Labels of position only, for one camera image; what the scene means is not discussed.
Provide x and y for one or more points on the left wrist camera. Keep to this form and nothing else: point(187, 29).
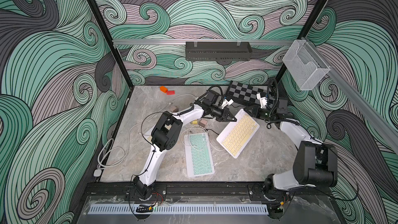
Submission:
point(226, 103)

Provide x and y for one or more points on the clear plastic wall bin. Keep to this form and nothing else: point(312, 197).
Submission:
point(305, 64)

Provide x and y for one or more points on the white slotted cable duct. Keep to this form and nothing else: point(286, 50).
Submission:
point(203, 209)

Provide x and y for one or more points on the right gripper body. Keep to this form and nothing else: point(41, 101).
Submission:
point(258, 112)

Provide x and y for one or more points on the green wireless keyboard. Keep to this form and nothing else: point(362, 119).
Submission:
point(198, 155)

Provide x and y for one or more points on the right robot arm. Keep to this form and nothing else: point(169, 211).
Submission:
point(315, 164)

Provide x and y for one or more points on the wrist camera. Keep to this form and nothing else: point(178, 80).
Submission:
point(226, 103)
point(262, 97)

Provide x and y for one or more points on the black perforated wall tray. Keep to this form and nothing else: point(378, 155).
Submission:
point(219, 51)

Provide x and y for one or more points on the red block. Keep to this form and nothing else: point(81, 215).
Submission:
point(170, 92)

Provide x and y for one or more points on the yellow wireless keyboard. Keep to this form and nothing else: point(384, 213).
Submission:
point(148, 136)
point(236, 135)

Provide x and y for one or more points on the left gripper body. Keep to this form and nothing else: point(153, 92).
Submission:
point(216, 113)

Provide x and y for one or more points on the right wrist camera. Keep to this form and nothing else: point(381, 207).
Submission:
point(262, 97)

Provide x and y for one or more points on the pink charger with white cable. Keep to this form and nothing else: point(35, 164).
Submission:
point(174, 109)

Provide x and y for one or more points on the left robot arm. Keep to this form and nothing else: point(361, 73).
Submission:
point(165, 134)

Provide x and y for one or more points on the orange block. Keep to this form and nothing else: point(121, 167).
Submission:
point(164, 89)

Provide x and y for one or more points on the pink charger with black cable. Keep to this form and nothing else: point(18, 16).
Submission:
point(203, 123)

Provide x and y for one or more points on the black checkered board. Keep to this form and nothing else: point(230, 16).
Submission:
point(244, 94)

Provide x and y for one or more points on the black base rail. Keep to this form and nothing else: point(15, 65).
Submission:
point(169, 191)

